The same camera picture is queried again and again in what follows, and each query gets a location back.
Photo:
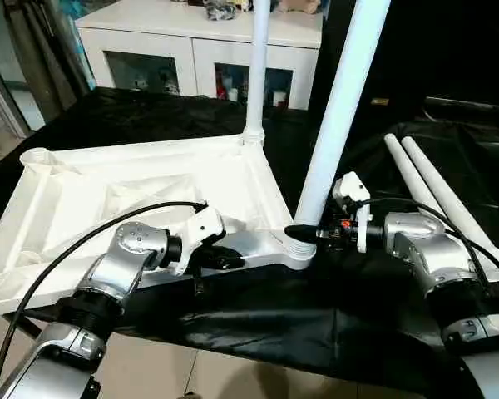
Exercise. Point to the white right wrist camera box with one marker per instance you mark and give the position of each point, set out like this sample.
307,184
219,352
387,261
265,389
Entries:
353,195

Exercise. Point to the small yellow tag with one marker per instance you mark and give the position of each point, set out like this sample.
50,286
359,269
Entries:
380,101

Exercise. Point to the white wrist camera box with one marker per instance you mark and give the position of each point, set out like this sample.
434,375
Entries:
353,195
195,233

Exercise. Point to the white plastic table top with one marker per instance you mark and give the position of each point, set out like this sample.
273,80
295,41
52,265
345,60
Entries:
108,191

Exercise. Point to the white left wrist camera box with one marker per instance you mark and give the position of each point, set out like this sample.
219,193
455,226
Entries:
195,233

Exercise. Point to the white plastic table leg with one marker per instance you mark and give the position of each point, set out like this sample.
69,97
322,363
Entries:
256,62
341,108
416,179
453,195

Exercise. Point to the brown teddy bear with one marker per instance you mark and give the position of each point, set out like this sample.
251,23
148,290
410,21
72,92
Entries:
299,4

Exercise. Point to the white sideboard with glass doors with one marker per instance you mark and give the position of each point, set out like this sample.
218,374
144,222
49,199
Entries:
183,41

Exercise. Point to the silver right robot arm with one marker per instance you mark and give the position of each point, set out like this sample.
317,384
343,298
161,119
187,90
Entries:
449,283

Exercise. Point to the clear glass ornament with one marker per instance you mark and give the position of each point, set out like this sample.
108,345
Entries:
223,10

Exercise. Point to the black work mat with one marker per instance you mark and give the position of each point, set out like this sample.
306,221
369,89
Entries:
299,324

